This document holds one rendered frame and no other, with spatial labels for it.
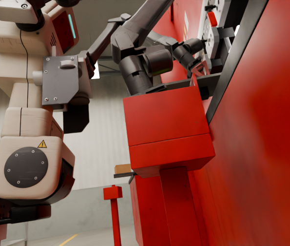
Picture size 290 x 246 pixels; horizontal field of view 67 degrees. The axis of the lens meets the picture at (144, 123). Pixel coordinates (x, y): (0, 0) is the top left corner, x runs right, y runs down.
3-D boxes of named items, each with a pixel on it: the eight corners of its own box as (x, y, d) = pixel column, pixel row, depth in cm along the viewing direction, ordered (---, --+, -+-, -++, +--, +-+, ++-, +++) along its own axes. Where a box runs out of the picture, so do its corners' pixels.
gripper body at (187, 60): (201, 71, 95) (190, 61, 98) (203, 58, 86) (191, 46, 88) (189, 80, 95) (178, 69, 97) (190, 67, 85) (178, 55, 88)
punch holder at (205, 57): (203, 82, 122) (197, 57, 127) (219, 79, 121) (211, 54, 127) (207, 67, 108) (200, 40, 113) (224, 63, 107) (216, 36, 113)
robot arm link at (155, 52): (114, 57, 61) (112, 33, 53) (152, 47, 63) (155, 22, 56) (129, 92, 57) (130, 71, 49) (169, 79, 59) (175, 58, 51)
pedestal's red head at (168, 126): (142, 178, 60) (134, 117, 66) (200, 169, 59) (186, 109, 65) (130, 169, 41) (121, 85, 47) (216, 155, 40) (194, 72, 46)
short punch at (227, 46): (224, 71, 95) (218, 53, 98) (228, 70, 95) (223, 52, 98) (229, 57, 86) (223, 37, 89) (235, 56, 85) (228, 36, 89)
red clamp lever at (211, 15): (209, 29, 80) (203, 9, 83) (221, 26, 79) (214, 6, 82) (210, 25, 78) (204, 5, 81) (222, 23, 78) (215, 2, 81)
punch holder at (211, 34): (209, 61, 103) (201, 33, 109) (227, 57, 102) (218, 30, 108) (214, 39, 89) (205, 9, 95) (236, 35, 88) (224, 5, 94)
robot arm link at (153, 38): (123, 34, 126) (117, 16, 118) (131, 30, 128) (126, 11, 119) (171, 63, 100) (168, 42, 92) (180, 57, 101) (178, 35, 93)
